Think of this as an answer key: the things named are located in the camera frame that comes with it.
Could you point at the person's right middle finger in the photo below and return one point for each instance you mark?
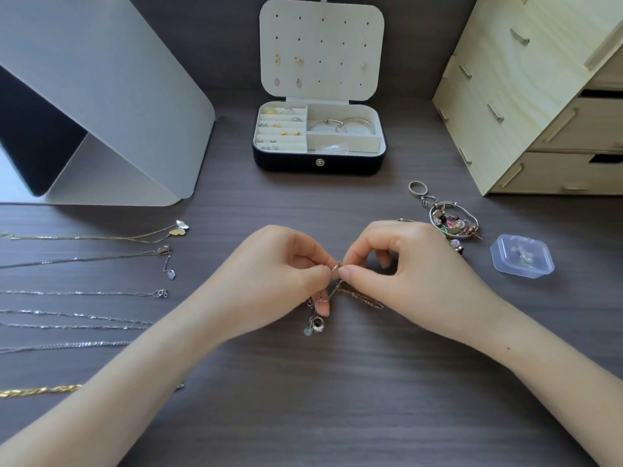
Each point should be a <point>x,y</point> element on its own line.
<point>387,255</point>

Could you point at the person's left forearm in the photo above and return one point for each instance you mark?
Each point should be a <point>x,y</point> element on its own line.
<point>117,384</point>

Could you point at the person's right forearm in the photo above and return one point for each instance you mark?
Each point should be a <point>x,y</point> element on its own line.
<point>545,345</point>

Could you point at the grey folded panel stand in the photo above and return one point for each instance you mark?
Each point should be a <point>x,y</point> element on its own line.
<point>107,102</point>

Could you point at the person's left hand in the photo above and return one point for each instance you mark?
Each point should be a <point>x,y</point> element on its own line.
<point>265,277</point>

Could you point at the light wooden drawer organiser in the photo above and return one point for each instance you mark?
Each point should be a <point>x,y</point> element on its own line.
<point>535,92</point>

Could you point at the person's left thumb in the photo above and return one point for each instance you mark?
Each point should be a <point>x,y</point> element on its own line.
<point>311,272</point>

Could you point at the black jewellery box, white lining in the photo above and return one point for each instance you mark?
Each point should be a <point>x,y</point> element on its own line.
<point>320,92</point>

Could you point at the small clear plastic box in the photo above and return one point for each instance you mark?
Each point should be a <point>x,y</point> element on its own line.
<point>521,255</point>

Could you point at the round bead charm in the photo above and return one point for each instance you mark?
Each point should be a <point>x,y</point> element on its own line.
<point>456,245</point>

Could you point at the person's right hand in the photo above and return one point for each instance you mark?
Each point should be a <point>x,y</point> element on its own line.
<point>418,272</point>

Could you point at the person's right thumb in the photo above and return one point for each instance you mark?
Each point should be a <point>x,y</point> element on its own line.
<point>365,277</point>

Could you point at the small clear plastic bag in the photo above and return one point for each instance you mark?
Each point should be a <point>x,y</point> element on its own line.
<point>331,149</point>

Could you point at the silver bangle with colourful charms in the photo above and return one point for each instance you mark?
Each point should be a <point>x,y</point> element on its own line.
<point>453,221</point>

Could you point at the row of small gold earrings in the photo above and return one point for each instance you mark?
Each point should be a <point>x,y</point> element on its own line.
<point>275,125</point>

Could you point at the silver open bangle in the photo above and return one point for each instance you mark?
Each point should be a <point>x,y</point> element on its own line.
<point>325,123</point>
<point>360,122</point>

